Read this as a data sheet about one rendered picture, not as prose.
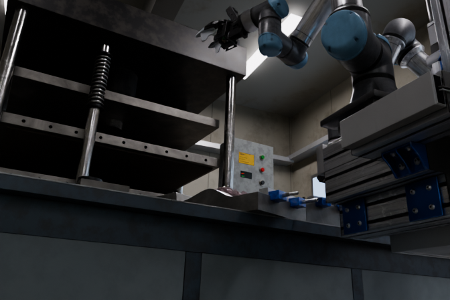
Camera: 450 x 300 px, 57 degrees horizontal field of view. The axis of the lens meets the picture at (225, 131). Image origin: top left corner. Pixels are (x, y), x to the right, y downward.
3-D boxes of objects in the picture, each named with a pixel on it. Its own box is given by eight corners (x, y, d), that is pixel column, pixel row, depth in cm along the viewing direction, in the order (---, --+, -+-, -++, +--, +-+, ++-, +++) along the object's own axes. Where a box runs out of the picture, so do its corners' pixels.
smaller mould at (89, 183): (126, 208, 128) (129, 186, 131) (77, 201, 121) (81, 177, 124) (109, 217, 144) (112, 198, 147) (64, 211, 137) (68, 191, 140)
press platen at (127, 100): (219, 127, 243) (219, 120, 244) (13, 74, 194) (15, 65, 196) (172, 159, 299) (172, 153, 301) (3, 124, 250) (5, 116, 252)
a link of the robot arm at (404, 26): (421, 8, 155) (371, 122, 145) (420, 25, 164) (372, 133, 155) (390, 3, 160) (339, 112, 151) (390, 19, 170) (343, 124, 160)
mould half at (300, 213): (306, 223, 140) (305, 191, 144) (258, 209, 123) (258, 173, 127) (203, 235, 172) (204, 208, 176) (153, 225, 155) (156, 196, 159)
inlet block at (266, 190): (303, 203, 125) (302, 185, 128) (293, 199, 122) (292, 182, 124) (268, 208, 134) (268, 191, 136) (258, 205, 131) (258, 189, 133)
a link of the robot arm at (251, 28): (250, 3, 140) (264, 17, 145) (240, 8, 143) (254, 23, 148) (248, 19, 136) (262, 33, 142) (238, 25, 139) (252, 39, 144)
